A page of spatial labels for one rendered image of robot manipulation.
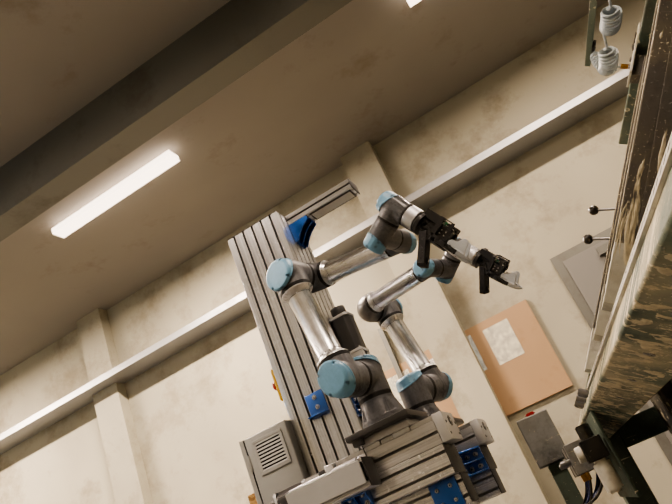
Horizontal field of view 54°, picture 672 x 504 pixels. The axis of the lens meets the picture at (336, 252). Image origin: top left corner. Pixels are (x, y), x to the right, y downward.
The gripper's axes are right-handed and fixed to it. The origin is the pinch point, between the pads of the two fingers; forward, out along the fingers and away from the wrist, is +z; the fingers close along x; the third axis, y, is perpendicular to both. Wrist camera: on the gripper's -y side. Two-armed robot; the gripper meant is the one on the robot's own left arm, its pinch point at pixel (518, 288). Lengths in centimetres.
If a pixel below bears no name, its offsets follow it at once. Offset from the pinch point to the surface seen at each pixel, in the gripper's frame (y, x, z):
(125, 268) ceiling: -220, 142, -380
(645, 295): 55, -163, 59
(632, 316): 49, -154, 58
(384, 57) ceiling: 48, 193, -225
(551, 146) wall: 31, 294, -110
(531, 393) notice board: -130, 226, -18
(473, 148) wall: 4, 282, -167
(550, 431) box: -38, -10, 37
